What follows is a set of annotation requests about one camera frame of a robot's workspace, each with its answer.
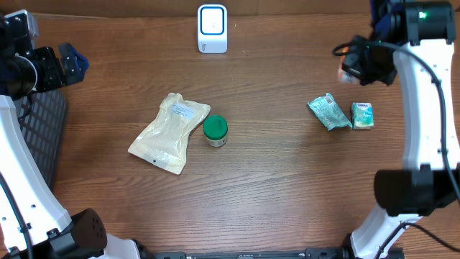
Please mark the orange Kleenex tissue pack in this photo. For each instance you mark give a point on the orange Kleenex tissue pack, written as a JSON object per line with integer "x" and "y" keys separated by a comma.
{"x": 343, "y": 76}

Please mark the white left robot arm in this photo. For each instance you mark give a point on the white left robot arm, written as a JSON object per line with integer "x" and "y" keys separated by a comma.
{"x": 33, "y": 222}

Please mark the green wet wipes pack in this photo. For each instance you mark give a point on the green wet wipes pack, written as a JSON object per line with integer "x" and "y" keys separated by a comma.
{"x": 328, "y": 112}

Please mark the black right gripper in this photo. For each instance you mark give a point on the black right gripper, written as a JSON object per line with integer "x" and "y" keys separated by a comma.
{"x": 353, "y": 65}

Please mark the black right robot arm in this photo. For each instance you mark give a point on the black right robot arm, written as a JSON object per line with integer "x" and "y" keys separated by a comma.
{"x": 412, "y": 41}

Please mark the teal packet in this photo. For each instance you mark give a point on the teal packet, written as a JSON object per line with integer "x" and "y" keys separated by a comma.
{"x": 362, "y": 115}

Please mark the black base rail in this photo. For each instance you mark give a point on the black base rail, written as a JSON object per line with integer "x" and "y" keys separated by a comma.
{"x": 308, "y": 253}

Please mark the beige paper pouch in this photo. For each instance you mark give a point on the beige paper pouch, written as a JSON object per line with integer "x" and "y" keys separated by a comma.
{"x": 164, "y": 141}

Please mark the white barcode scanner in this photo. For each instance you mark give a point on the white barcode scanner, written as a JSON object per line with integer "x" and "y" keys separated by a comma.
{"x": 212, "y": 28}

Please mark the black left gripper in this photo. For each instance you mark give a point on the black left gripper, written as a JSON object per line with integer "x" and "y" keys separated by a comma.
{"x": 75, "y": 64}

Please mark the green lid jar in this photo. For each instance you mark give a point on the green lid jar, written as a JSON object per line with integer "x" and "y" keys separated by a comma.
{"x": 215, "y": 129}

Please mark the dark grey plastic basket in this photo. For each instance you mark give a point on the dark grey plastic basket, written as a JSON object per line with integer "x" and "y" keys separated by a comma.
{"x": 42, "y": 123}

